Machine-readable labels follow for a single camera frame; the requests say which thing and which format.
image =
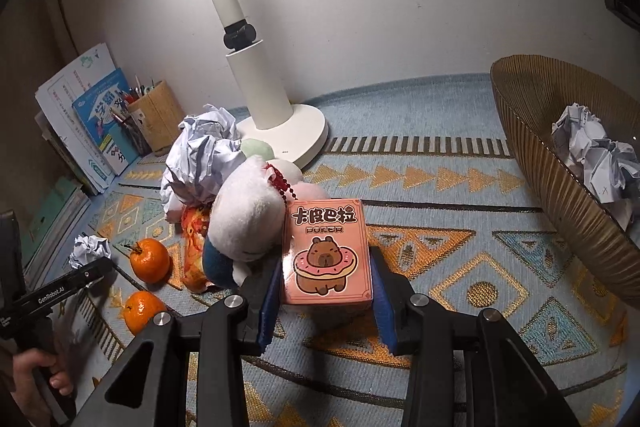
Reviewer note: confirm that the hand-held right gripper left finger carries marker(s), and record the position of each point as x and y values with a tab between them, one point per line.
265	307

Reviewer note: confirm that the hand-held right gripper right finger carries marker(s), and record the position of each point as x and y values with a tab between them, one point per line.
387	307

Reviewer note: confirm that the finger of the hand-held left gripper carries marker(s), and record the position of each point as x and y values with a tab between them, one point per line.
87	274

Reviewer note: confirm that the paper ball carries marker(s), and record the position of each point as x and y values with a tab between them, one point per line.
90	252
210	122
575	127
610	172
192	172

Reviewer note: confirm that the pink playing card box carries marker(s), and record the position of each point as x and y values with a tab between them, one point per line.
327	252

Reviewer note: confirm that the brown ribbed basket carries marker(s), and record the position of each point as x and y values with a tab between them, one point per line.
540	132

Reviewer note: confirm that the person's left hand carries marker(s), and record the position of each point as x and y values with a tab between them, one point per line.
37	372

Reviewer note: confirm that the orange mandarin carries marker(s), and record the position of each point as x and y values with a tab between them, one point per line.
150	259
142	309

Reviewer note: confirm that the stack of teal books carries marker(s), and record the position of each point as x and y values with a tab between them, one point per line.
50	217

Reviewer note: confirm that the white and blue plush toy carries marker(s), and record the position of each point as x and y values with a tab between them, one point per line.
245	217

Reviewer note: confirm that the blue patterned woven mat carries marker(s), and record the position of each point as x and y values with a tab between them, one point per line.
450	217

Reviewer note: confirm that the pastel dango plush toy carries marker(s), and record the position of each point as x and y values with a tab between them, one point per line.
300	182

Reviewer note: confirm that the black mesh pen holder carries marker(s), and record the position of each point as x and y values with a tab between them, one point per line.
132	139

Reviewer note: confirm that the row of upright books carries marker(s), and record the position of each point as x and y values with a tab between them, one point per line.
85	117

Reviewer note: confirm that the bamboo pen holder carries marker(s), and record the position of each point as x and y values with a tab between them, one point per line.
155	117

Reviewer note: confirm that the bunch of pens and pencils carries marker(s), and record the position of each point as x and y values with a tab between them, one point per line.
135	97

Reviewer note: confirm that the white desk lamp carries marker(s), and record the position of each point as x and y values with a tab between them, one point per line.
250	57

